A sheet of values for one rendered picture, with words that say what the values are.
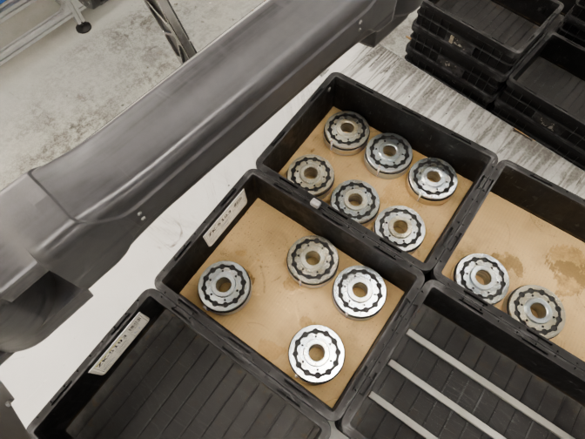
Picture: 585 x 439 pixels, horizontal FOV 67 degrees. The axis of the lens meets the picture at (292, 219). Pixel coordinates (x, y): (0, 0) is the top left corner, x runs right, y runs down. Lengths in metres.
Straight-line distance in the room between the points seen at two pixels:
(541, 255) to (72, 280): 0.90
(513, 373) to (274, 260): 0.49
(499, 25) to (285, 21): 1.62
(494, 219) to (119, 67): 1.98
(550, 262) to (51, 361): 1.07
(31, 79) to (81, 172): 2.38
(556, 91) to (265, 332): 1.45
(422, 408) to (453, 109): 0.79
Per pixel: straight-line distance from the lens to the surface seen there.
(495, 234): 1.01
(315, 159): 0.98
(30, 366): 1.16
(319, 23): 0.33
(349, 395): 0.77
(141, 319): 0.87
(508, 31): 1.90
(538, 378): 0.96
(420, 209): 0.99
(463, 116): 1.32
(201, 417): 0.89
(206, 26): 2.57
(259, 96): 0.30
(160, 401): 0.91
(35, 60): 2.74
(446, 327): 0.92
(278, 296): 0.89
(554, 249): 1.05
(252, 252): 0.92
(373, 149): 1.01
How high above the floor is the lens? 1.69
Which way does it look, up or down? 66 degrees down
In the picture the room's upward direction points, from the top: 4 degrees counter-clockwise
